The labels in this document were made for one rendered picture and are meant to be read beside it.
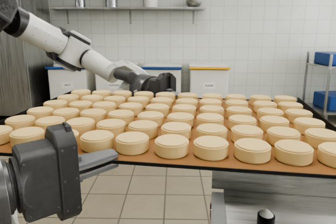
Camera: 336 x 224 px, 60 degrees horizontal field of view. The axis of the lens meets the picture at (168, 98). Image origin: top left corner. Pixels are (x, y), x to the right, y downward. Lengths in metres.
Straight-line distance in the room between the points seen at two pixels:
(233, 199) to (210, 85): 3.27
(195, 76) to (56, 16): 2.32
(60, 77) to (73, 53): 3.15
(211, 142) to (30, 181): 0.23
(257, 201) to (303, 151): 0.35
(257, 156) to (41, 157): 0.27
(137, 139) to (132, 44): 4.17
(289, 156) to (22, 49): 3.84
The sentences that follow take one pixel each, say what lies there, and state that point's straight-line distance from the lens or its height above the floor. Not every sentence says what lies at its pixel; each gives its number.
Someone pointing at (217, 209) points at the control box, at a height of 0.84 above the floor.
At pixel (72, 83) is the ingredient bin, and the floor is 0.55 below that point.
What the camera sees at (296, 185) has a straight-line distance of 0.81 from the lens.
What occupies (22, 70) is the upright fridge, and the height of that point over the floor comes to 0.76.
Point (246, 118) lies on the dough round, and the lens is 0.55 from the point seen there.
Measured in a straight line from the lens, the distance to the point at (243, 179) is 0.78.
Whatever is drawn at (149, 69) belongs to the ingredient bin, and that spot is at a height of 0.74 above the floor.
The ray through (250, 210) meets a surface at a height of 0.84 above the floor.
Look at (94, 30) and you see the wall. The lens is 4.69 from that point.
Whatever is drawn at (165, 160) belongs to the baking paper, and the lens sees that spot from 0.41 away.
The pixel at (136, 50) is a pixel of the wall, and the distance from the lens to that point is 4.57.
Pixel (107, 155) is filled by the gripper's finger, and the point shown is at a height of 1.07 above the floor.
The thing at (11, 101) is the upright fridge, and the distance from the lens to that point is 4.27.
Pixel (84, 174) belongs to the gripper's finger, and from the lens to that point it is 0.40.
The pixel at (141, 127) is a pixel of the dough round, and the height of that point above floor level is 1.08.
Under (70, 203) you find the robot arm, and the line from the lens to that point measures 0.39.
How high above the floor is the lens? 1.23
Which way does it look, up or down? 13 degrees down
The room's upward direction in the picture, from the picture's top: straight up
